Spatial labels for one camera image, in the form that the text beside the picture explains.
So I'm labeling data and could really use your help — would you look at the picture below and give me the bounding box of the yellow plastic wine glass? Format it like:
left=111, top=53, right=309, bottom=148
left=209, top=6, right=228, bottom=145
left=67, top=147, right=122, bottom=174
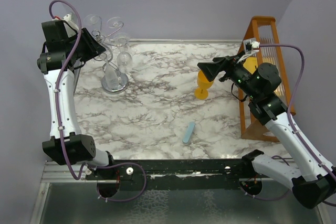
left=194, top=70, right=214, bottom=100

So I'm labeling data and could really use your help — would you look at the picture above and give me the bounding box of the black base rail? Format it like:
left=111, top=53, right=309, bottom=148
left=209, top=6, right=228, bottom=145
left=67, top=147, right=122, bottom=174
left=86, top=159, right=256, bottom=191

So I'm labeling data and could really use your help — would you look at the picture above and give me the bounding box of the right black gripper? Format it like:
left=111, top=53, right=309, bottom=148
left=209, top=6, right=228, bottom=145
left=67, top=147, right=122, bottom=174
left=198, top=50, right=259, bottom=100

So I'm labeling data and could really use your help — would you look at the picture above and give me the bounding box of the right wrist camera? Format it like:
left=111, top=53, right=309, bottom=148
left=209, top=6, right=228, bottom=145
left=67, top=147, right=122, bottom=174
left=237, top=38, right=260, bottom=63

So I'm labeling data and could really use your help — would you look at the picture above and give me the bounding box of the light blue eraser bar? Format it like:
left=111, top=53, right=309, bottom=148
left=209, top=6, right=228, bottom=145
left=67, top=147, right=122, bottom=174
left=182, top=122, right=195, bottom=144

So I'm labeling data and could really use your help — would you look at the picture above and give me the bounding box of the clear ribbed wine glass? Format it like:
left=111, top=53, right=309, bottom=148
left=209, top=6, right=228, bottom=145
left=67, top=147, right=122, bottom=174
left=105, top=64, right=119, bottom=89

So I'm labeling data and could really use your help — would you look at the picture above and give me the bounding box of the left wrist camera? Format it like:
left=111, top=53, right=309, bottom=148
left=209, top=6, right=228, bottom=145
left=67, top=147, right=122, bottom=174
left=61, top=12, right=79, bottom=37

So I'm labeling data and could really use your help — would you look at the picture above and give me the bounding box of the chrome wine glass rack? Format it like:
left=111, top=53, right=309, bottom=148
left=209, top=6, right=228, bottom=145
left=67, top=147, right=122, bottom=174
left=87, top=21, right=129, bottom=94

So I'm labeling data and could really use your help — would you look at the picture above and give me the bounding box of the wooden dish rack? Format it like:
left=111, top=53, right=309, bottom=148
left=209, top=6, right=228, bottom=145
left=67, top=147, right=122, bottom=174
left=239, top=16, right=291, bottom=142

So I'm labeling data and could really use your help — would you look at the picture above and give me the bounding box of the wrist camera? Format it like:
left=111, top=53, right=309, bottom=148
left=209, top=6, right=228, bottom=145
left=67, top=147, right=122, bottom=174
left=237, top=38, right=260, bottom=63
left=61, top=12, right=79, bottom=37

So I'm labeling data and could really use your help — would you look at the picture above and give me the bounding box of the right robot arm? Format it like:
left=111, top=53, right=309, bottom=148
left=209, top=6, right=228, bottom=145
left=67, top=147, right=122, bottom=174
left=197, top=56, right=335, bottom=209

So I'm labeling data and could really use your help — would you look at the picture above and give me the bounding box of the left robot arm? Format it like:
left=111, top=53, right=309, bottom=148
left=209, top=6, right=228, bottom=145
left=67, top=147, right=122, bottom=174
left=37, top=19, right=116, bottom=179

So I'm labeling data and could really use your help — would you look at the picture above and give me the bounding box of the yellow card in rack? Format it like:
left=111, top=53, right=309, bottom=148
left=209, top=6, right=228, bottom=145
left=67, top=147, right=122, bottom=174
left=243, top=57, right=258, bottom=73

